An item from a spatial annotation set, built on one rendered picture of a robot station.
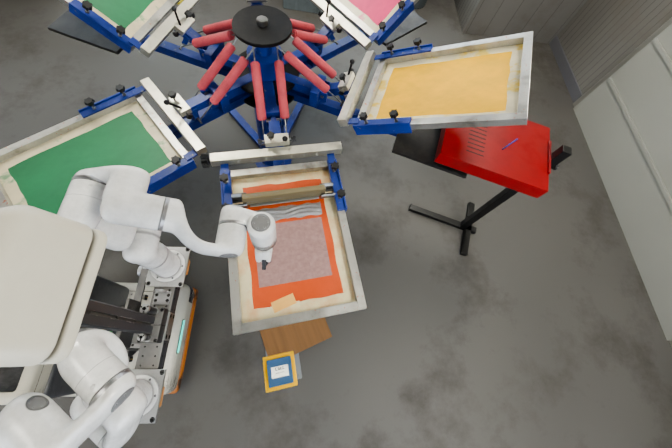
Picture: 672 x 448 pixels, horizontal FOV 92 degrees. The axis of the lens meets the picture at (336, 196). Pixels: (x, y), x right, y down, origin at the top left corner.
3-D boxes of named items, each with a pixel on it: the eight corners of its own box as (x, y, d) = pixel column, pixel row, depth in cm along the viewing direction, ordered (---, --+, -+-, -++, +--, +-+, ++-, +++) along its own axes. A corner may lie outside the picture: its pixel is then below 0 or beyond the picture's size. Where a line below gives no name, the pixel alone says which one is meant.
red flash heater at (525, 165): (538, 138, 203) (552, 126, 192) (535, 199, 182) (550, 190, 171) (445, 105, 204) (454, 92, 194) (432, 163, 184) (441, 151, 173)
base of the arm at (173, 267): (139, 281, 125) (120, 272, 111) (147, 249, 130) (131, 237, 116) (181, 282, 126) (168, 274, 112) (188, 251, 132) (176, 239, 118)
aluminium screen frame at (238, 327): (365, 309, 149) (367, 308, 146) (234, 335, 137) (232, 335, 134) (332, 163, 181) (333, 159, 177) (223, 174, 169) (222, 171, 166)
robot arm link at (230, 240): (164, 204, 85) (244, 218, 94) (152, 252, 79) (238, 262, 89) (167, 191, 78) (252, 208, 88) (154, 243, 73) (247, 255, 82)
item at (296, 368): (302, 378, 217) (310, 395, 131) (268, 386, 212) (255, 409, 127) (297, 342, 225) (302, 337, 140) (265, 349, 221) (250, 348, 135)
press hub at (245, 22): (299, 176, 282) (306, 45, 162) (252, 181, 274) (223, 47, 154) (292, 138, 299) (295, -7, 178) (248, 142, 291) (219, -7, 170)
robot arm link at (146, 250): (135, 271, 111) (112, 259, 97) (144, 234, 117) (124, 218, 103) (164, 272, 113) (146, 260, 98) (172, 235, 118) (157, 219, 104)
